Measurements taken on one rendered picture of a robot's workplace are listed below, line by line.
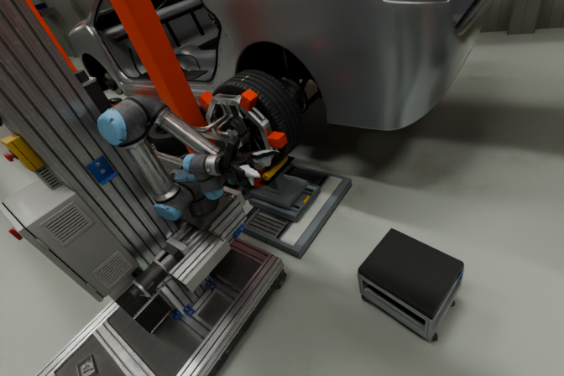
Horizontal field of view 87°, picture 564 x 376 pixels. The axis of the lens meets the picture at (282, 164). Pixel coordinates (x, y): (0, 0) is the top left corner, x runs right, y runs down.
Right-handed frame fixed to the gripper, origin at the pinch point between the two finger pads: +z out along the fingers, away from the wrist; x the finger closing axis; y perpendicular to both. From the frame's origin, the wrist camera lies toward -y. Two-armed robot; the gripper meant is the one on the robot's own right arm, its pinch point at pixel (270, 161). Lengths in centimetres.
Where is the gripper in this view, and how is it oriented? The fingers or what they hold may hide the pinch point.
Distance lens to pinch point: 95.1
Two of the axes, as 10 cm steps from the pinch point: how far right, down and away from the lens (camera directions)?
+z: 9.1, 0.4, -4.2
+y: 1.9, 8.6, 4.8
